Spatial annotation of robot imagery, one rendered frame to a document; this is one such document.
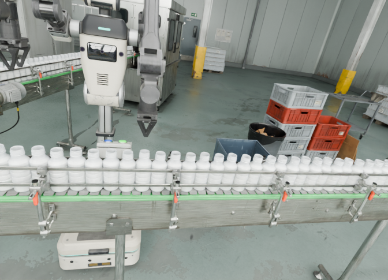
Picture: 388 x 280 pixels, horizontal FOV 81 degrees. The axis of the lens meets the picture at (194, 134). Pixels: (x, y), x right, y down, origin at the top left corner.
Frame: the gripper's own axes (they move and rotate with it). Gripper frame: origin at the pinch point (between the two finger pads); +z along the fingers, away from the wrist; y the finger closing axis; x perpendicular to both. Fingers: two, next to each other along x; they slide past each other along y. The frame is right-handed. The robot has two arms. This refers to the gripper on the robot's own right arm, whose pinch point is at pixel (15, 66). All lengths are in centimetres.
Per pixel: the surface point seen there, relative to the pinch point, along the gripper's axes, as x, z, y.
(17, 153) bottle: 4.1, 24.9, 16.6
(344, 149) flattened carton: 361, 111, -168
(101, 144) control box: 27.4, 28.3, 1.8
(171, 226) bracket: 57, 51, 26
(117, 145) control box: 33.8, 28.2, 1.8
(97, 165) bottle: 28.7, 28.2, 17.5
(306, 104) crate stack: 255, 44, -159
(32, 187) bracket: 11.1, 31.5, 25.9
